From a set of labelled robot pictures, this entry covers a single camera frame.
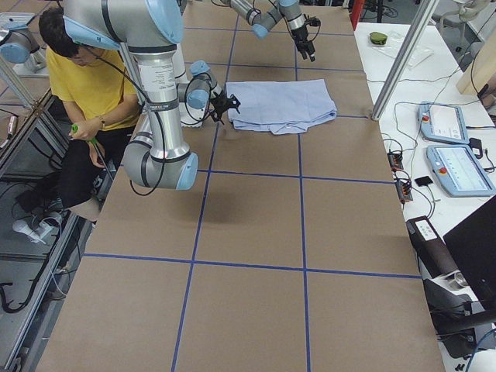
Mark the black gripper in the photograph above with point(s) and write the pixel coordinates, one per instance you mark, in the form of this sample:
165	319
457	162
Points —
301	38
221	101

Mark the blue striped button shirt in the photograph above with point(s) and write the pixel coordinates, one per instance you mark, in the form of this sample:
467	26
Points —
280	108

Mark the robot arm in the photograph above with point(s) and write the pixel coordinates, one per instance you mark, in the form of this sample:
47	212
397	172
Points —
262	22
157	156

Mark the green cloth pouch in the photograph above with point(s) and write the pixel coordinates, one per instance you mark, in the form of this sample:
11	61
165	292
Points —
378	39

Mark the person in yellow shirt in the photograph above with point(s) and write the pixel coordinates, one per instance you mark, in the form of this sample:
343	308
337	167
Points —
98	99

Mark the grey teach pendant far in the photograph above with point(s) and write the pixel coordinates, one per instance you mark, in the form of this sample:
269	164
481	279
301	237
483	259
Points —
442	123

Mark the grey teach pendant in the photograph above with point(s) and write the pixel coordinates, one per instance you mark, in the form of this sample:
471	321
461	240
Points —
442	123
459	171

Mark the brown paper table mat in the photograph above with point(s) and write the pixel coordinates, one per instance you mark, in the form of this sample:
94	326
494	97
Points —
290	253

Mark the small black box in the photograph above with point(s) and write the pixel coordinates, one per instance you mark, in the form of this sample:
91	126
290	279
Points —
423	181

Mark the grey teach pendant near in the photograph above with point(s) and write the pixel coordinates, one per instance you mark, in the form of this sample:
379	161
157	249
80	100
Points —
459	171

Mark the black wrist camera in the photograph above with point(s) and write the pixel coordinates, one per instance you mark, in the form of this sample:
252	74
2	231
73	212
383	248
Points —
312	21

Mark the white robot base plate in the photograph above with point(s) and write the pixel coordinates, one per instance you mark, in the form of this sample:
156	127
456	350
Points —
191	117

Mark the aluminium frame post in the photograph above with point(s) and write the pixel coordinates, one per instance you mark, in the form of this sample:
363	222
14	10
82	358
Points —
415	31

